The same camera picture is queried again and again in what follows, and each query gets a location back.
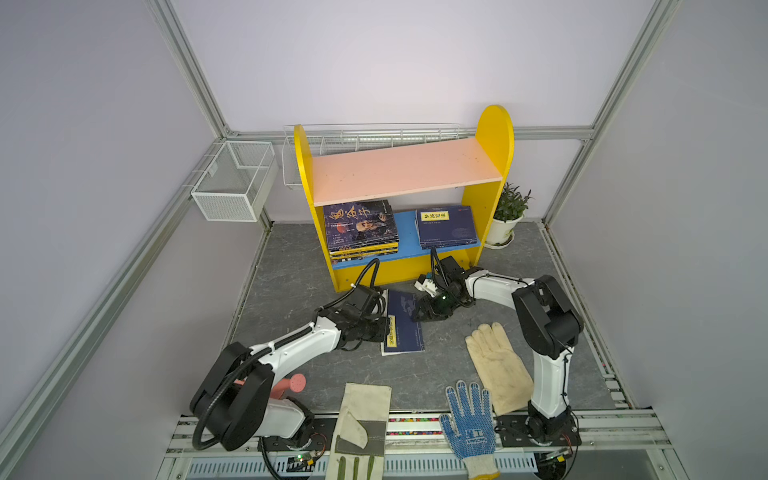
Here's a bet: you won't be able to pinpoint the blue thread-bound book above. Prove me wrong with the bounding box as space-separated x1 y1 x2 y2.
381 290 425 356
415 205 478 249

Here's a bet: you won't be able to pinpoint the black book gold lettering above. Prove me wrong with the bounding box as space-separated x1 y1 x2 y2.
329 244 399 264

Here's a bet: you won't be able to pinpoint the purple portrait book front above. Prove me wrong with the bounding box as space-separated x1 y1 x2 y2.
323 200 399 252

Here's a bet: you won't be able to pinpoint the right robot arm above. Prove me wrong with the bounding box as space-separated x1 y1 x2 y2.
413 250 583 444

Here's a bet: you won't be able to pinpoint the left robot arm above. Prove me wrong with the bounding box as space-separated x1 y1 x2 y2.
189 258 389 451

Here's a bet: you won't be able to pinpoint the pink watering can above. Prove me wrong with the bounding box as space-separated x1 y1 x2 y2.
231 372 307 399

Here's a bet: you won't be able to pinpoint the yellow bookshelf pink blue shelves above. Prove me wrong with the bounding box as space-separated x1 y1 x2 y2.
293 105 515 268

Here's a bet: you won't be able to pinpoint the potted green plant white pot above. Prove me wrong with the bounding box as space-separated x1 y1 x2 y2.
485 183 532 249

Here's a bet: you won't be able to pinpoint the beige leather work glove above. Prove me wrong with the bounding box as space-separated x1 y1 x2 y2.
465 322 534 416

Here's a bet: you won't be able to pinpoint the grey green canvas glove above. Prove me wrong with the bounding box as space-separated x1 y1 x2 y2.
325 383 392 479

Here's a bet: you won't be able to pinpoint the blue dotted knit glove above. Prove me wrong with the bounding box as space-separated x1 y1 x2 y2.
439 380 500 480

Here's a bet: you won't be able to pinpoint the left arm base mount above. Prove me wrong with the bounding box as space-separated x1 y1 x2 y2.
257 417 336 479

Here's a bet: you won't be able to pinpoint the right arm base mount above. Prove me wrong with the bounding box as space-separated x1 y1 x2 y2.
495 412 582 448

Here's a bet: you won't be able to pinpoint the white wire mesh basket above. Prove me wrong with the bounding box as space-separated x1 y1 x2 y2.
192 140 279 223

